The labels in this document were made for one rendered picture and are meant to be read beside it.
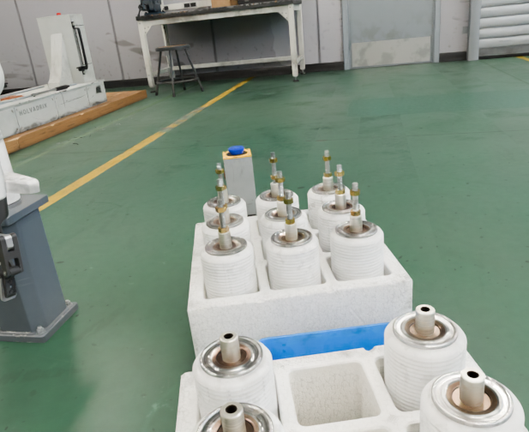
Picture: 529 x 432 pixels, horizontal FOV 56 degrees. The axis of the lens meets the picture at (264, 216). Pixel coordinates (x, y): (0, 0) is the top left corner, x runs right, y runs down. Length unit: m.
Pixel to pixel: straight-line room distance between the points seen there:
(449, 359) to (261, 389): 0.22
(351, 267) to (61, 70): 3.77
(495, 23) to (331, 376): 5.35
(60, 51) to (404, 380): 4.12
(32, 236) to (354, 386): 0.77
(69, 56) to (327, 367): 4.05
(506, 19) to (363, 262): 5.13
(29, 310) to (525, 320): 1.05
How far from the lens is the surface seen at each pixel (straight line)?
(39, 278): 1.21
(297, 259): 0.85
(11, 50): 7.25
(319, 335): 0.87
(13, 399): 1.10
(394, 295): 0.90
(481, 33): 5.85
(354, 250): 0.87
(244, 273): 0.87
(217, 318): 0.86
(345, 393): 0.74
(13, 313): 1.25
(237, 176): 1.23
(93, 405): 1.01
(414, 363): 0.62
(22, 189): 0.80
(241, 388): 0.58
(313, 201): 1.10
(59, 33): 4.54
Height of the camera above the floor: 0.62
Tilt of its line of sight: 22 degrees down
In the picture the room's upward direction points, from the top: 6 degrees counter-clockwise
